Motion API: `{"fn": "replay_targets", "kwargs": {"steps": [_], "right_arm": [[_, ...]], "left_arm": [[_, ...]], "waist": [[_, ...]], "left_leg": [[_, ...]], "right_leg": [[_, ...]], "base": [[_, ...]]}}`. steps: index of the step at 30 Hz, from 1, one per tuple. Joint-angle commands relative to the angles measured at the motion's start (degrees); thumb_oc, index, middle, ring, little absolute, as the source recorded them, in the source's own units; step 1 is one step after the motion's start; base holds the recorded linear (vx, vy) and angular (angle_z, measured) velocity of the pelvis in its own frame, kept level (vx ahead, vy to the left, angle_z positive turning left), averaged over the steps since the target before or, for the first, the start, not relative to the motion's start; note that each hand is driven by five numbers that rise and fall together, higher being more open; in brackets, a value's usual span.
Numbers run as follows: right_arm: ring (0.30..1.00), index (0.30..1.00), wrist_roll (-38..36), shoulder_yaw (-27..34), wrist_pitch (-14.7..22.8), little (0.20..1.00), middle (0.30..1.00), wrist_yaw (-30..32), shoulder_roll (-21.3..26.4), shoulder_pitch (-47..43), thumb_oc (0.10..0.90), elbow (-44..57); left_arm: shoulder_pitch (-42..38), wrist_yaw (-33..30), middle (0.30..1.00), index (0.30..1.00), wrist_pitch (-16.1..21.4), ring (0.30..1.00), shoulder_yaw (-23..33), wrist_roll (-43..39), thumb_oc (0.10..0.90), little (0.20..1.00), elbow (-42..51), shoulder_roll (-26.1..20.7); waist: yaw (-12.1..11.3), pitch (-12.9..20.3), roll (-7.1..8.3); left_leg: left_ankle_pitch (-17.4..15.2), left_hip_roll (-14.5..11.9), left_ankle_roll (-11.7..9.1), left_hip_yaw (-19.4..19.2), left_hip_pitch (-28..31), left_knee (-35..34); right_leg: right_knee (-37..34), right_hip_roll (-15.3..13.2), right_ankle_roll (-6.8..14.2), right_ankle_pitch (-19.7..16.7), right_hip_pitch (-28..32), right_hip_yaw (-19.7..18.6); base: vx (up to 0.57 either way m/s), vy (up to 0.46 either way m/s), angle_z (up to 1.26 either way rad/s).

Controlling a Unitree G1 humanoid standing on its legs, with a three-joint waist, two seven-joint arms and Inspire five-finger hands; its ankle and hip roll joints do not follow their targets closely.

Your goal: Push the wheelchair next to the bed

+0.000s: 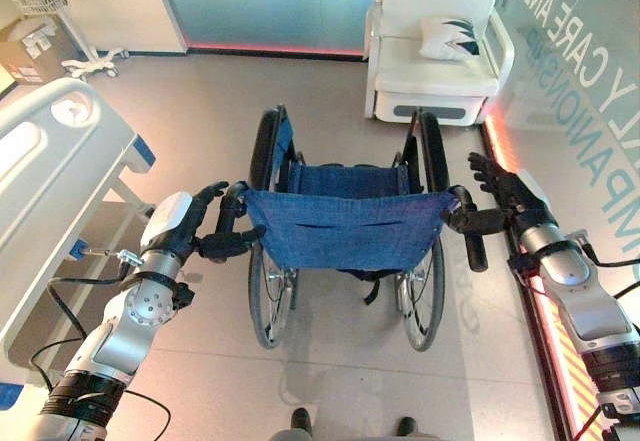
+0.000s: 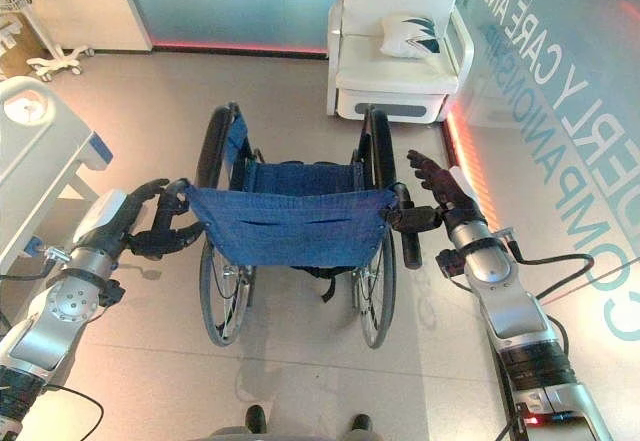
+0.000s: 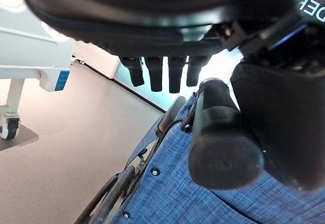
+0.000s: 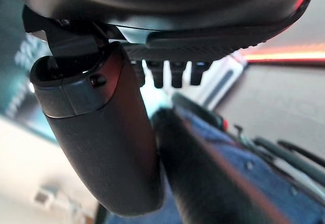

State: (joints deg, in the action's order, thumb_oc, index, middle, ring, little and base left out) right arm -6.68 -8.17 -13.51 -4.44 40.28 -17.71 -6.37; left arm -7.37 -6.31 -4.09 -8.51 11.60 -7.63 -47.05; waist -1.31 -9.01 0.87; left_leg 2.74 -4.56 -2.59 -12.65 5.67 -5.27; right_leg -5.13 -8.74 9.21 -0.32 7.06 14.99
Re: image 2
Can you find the white rolling stand base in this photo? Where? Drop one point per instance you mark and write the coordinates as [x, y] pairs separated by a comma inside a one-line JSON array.
[[59, 58]]

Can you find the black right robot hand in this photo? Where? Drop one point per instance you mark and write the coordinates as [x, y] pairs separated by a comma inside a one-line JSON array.
[[440, 186]]

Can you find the robot left dark foot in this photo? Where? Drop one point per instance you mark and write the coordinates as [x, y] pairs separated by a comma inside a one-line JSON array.
[[256, 418]]

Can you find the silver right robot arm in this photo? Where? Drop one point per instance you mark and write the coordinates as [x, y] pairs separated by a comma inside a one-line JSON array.
[[520, 321]]

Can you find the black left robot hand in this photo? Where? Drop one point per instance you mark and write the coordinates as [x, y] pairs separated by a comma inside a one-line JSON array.
[[150, 211]]

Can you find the blue fabric wheelchair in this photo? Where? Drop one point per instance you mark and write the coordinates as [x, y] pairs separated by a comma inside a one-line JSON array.
[[295, 221]]

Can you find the robot right dark foot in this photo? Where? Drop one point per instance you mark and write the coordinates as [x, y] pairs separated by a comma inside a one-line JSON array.
[[361, 423]]

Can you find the white armchair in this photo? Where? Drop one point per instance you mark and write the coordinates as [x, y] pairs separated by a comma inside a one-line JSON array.
[[400, 46]]

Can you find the white cabinet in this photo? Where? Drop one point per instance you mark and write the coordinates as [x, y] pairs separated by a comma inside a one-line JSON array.
[[85, 3]]

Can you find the white pillow with teal print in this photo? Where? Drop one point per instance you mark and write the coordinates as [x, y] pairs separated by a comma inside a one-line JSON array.
[[412, 33]]

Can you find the robot dark foot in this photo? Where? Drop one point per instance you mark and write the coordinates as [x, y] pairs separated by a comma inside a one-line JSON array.
[[361, 423], [256, 418]]

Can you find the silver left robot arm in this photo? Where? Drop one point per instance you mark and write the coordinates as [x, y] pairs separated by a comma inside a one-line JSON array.
[[55, 301]]

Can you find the white hospital bed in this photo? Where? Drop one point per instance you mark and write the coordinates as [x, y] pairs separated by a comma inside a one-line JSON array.
[[35, 156]]

